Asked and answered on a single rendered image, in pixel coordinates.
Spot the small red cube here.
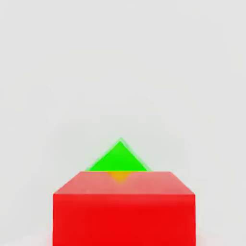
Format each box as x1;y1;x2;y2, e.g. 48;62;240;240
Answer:
52;171;197;246

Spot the small green cube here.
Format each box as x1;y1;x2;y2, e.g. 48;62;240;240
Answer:
86;137;152;172

